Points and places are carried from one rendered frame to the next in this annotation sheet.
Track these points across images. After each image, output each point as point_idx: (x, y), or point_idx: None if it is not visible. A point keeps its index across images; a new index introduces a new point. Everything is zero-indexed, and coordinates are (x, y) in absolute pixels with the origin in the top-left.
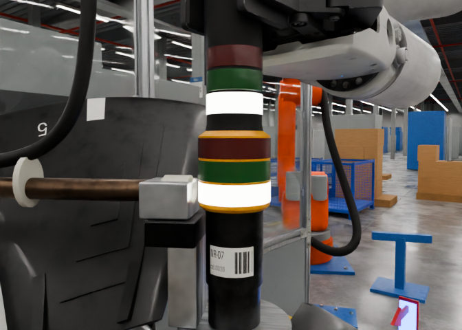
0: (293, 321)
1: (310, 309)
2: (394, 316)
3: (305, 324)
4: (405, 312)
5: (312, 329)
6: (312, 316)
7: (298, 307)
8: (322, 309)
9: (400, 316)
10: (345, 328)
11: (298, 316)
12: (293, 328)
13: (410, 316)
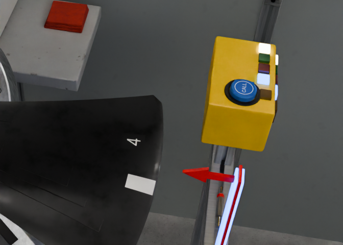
0: (118, 100)
1: (149, 105)
2: (194, 169)
3: (122, 109)
4: (223, 178)
5: (118, 117)
6: (139, 110)
7: (142, 96)
8: (160, 114)
9: (204, 174)
10: (148, 140)
11: (129, 101)
12: (106, 104)
13: (232, 187)
